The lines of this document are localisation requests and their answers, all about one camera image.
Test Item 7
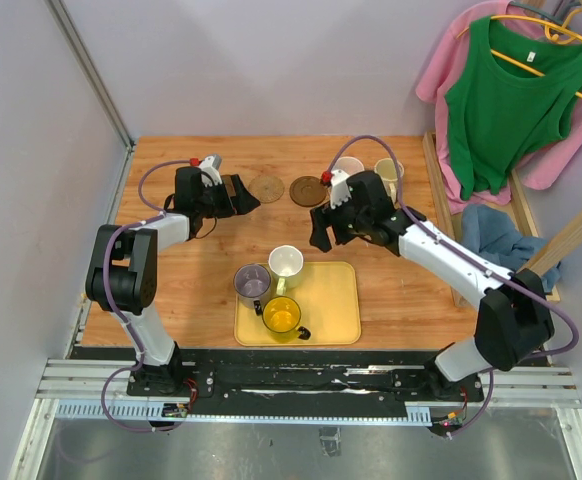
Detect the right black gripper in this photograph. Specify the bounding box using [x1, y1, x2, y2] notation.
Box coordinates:
[309, 190, 371, 253]

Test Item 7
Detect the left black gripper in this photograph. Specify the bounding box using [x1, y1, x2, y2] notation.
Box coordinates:
[197, 174, 261, 219]

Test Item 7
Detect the large woven rattan coaster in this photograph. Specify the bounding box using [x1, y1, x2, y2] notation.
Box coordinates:
[248, 175, 285, 204]

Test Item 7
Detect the white green-handled mug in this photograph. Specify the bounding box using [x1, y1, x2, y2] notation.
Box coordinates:
[268, 245, 304, 296]

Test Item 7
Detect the brown wooden coaster top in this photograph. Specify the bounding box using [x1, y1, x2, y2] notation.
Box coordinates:
[289, 176, 327, 207]

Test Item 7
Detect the brown wooden coaster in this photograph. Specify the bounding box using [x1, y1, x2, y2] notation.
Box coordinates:
[222, 175, 236, 197]
[289, 176, 327, 207]

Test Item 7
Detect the pink white mug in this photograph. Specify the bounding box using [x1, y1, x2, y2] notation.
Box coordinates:
[332, 156, 365, 176]

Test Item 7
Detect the purple grey mug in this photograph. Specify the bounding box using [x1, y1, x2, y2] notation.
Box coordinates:
[233, 264, 272, 316]

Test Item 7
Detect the cream beige mug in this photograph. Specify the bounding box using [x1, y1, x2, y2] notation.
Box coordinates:
[374, 157, 404, 204]

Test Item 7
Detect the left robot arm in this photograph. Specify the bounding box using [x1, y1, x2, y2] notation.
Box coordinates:
[85, 165, 261, 396]

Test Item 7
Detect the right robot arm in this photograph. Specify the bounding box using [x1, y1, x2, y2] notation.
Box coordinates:
[310, 170, 555, 400]

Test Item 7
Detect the yellow plastic tray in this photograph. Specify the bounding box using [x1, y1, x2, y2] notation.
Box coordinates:
[234, 261, 361, 348]

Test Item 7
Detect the blue crumpled cloth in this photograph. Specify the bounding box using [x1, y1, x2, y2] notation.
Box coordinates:
[461, 204, 548, 271]

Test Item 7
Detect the green tank top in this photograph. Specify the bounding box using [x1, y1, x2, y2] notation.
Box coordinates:
[445, 16, 582, 201]

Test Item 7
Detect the pink t-shirt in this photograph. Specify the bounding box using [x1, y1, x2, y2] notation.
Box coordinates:
[415, 1, 582, 214]

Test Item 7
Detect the yellow clothes hanger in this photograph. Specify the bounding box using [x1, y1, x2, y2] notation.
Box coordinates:
[456, 12, 582, 111]

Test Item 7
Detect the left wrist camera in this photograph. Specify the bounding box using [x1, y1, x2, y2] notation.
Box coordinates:
[189, 154, 222, 186]

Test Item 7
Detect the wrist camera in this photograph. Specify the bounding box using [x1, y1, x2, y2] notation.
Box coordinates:
[189, 154, 222, 186]
[321, 169, 351, 209]

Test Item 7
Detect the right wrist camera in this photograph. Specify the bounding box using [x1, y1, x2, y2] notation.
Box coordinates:
[321, 169, 351, 209]

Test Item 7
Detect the yellow black-handled mug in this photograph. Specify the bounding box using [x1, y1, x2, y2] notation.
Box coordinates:
[262, 296, 312, 343]

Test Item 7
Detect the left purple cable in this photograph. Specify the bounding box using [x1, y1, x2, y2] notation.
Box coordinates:
[100, 157, 196, 434]

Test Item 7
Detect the purple cable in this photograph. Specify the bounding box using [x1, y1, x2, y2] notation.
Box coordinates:
[326, 134, 580, 441]
[100, 157, 196, 434]

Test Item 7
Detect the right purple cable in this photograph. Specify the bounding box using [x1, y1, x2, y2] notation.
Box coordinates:
[326, 134, 580, 441]

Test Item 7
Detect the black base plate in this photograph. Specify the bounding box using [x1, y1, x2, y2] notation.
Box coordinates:
[66, 347, 494, 421]

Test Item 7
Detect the aluminium corner post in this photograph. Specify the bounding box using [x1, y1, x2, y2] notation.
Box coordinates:
[44, 0, 137, 151]

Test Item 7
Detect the aluminium rail frame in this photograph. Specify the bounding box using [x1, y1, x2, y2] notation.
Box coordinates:
[9, 348, 582, 479]

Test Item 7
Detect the wooden rack frame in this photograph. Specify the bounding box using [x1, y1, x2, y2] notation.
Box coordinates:
[422, 0, 582, 309]

